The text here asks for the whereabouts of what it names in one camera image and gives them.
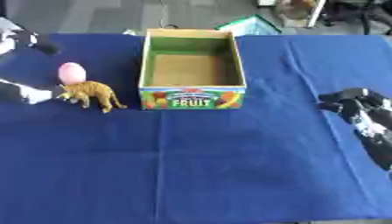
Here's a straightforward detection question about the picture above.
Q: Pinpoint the orange toy tiger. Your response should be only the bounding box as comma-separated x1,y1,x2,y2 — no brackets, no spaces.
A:
55,80,129,114

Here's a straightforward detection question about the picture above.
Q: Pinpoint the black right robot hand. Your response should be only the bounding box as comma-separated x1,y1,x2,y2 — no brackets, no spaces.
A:
317,87,392,173

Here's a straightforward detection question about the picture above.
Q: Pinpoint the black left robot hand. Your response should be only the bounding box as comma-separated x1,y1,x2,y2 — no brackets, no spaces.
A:
0,17,67,106

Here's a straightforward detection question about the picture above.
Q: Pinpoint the white pole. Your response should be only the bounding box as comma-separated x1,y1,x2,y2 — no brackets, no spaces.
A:
304,0,330,29

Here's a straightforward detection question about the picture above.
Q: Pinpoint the green and white bag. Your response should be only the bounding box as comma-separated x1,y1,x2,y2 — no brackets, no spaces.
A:
213,13,284,38

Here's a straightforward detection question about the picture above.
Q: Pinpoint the cardboard box with green inside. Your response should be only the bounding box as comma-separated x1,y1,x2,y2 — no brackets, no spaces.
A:
137,28,249,111

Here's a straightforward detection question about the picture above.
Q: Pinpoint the black chair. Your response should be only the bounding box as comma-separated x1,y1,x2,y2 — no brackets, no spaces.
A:
321,0,392,36

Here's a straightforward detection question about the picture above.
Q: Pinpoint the brown bag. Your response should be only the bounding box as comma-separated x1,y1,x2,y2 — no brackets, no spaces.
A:
274,0,318,28

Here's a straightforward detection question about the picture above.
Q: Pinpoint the pink toy egg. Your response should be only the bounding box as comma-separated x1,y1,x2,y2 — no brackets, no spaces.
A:
56,61,88,86

